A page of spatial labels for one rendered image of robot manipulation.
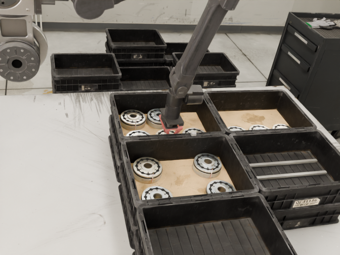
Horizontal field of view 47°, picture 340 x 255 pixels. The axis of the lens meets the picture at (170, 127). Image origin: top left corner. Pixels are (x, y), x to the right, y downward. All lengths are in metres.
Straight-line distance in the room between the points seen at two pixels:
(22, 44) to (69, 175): 0.52
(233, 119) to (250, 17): 3.31
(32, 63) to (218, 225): 0.79
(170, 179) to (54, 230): 0.42
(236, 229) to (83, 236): 0.50
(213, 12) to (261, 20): 3.91
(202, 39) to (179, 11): 3.38
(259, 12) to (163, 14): 1.19
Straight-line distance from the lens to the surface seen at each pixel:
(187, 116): 1.70
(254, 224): 1.32
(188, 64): 1.27
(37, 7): 1.04
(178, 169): 1.42
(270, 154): 1.62
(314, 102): 3.00
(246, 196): 1.25
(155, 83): 2.80
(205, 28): 1.19
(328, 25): 3.04
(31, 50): 1.35
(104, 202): 1.46
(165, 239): 1.21
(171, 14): 4.57
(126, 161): 1.27
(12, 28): 1.37
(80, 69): 2.67
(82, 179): 1.54
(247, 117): 1.78
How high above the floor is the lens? 1.78
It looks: 36 degrees down
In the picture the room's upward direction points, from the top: 9 degrees clockwise
